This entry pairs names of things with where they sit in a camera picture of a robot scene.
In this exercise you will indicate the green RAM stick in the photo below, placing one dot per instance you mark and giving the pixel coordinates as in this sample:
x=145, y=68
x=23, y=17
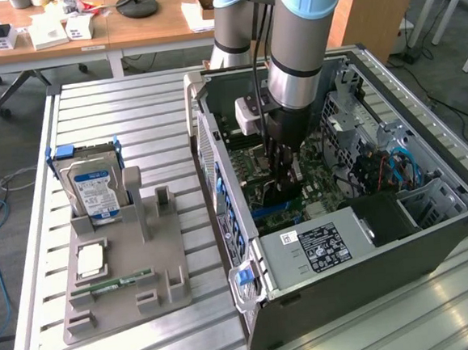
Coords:
x=105, y=285

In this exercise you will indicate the white labelled box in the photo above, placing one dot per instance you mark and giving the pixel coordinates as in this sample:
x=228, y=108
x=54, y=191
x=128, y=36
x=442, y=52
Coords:
x=80, y=28

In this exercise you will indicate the hard disk with blue bracket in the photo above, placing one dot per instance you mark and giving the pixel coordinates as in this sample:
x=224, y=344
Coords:
x=93, y=190

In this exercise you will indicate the silver disk bay cage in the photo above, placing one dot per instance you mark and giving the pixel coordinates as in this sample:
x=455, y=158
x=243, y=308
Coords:
x=352, y=133

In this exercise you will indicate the silver chipset heat sink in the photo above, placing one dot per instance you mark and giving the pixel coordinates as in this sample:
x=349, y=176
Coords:
x=316, y=210

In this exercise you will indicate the black chair base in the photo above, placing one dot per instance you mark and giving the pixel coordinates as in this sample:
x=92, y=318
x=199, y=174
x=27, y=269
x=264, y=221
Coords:
x=16, y=88

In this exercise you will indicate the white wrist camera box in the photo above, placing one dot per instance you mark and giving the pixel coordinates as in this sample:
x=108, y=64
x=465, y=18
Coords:
x=250, y=121

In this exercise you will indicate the blue expansion slot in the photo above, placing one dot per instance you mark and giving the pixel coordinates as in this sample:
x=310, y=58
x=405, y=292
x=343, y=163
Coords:
x=269, y=212

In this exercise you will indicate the grey cup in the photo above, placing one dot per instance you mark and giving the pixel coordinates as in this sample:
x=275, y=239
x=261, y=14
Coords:
x=20, y=2

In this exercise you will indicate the wooden desk white frame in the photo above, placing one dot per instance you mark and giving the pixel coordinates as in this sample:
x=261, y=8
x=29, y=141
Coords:
x=86, y=44
x=145, y=32

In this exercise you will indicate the green motherboard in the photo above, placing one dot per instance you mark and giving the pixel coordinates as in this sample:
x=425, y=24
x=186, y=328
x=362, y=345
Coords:
x=320, y=184

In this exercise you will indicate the white paper stack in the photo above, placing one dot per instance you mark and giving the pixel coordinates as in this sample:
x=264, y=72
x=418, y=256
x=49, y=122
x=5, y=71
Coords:
x=195, y=20

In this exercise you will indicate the grey parts rack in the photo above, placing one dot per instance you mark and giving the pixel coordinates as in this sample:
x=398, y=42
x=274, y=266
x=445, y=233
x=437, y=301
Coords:
x=158, y=246

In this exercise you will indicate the small silver disk bay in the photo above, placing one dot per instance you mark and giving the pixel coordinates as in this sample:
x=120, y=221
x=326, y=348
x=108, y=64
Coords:
x=435, y=204

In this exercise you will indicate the wooden cabinet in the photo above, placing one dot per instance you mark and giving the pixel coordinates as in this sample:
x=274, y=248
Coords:
x=379, y=5

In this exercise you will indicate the CPU socket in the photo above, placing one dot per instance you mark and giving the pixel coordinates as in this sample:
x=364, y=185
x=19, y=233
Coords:
x=257, y=161

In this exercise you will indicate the open dark grey PC case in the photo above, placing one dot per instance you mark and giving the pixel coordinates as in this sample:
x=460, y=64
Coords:
x=349, y=303

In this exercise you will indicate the silver CPU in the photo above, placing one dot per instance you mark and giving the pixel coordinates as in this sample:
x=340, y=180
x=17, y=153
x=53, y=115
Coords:
x=90, y=261

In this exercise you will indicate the grey power supply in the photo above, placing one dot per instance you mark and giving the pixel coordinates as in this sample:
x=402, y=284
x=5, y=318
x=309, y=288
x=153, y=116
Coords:
x=285, y=260

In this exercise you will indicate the open white box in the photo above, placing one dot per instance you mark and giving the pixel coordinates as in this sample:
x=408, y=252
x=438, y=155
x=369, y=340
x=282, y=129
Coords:
x=48, y=35

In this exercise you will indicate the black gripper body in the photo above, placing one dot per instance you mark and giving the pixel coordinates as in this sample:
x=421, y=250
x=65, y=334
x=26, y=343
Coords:
x=289, y=128

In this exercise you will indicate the black round lamp base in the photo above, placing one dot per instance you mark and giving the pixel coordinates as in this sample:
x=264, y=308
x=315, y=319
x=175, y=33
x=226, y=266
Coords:
x=137, y=6

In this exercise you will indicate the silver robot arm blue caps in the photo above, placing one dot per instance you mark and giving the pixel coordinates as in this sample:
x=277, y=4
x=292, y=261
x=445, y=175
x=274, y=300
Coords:
x=300, y=36

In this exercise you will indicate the tape roll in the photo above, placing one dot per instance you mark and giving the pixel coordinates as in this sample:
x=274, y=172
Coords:
x=38, y=0

